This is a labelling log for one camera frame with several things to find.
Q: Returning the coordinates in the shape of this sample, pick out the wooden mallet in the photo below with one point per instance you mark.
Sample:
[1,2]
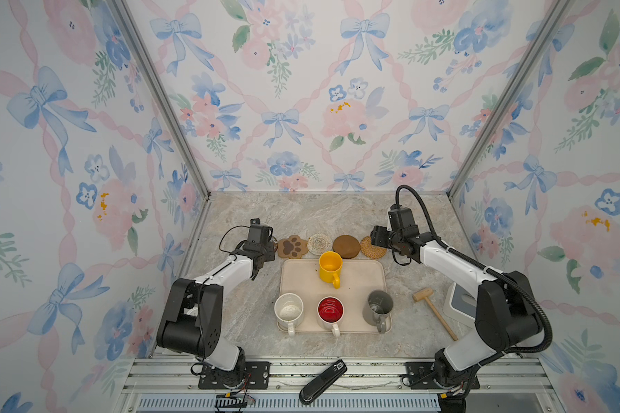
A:
[425,295]

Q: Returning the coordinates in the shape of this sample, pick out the multicolour woven rope coaster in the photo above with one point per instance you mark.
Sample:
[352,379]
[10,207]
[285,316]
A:
[318,244]

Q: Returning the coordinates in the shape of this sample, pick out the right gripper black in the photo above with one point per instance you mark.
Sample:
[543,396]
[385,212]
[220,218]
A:
[377,234]

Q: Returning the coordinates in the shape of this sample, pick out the black handheld device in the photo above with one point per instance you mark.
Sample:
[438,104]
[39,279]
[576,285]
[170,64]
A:
[317,386]

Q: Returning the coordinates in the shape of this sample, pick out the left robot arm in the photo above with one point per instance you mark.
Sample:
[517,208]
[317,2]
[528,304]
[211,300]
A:
[191,322]

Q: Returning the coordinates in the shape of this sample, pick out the red interior white mug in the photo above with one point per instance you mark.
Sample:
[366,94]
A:
[330,311]

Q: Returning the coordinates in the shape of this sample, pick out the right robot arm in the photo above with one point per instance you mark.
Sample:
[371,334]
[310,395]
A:
[508,319]

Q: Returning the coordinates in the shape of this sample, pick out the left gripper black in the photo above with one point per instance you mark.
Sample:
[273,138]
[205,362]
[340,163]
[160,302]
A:
[270,255]

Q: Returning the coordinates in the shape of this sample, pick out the yellow mug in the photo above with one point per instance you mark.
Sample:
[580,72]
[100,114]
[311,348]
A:
[330,266]

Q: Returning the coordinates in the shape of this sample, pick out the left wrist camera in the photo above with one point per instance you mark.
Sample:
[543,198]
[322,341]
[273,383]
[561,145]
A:
[259,233]

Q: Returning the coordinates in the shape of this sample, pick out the plain round wooden coaster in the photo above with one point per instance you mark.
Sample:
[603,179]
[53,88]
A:
[347,246]

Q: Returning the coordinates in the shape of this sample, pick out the beige serving tray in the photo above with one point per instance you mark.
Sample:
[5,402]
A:
[359,278]

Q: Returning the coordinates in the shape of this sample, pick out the grey mug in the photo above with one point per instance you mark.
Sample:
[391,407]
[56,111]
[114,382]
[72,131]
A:
[377,309]

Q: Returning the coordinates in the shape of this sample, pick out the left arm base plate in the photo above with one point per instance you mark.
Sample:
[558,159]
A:
[250,375]

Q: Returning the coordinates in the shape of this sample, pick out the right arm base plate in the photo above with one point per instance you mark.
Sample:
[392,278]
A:
[424,375]

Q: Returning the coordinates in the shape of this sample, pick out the cork paw print coaster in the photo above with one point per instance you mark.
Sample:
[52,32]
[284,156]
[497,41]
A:
[293,247]

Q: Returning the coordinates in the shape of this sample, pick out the wicker rattan coaster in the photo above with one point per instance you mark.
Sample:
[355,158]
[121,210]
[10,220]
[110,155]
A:
[371,251]

